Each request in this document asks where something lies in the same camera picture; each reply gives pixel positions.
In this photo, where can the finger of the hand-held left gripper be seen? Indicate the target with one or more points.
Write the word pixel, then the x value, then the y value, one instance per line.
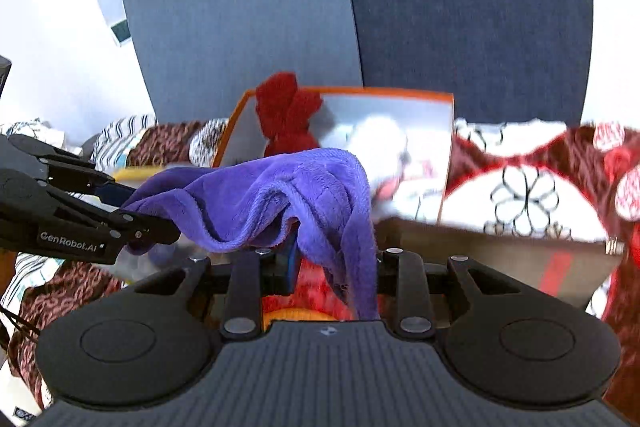
pixel 65 222
pixel 75 172

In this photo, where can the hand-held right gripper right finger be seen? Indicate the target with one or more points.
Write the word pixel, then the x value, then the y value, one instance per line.
pixel 405 277

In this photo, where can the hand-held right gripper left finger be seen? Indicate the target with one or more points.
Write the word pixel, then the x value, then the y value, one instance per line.
pixel 291 267

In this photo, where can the purple plush cloth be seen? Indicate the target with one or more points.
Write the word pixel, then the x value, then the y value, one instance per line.
pixel 260 197

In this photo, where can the white fluffy plush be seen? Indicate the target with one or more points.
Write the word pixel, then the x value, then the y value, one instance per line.
pixel 375 137

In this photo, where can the dark red knitted scarf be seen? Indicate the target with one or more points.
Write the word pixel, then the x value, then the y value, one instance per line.
pixel 285 107

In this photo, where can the orange-edged white box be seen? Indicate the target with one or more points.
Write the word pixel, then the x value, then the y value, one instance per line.
pixel 350 107

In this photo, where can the orange silicone honeycomb mat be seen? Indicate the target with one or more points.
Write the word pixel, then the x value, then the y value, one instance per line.
pixel 300 314

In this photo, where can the striped cloth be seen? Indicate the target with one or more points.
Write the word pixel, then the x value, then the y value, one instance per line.
pixel 125 132

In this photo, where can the beige bag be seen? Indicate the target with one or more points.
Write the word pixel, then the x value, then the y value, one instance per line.
pixel 500 252

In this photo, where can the red printed blanket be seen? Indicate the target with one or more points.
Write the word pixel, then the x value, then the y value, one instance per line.
pixel 575 147

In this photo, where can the blue-grey padded headboard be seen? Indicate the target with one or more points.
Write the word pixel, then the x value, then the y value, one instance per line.
pixel 250 7

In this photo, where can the wall switch panel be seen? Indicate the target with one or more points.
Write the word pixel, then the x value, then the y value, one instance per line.
pixel 120 32

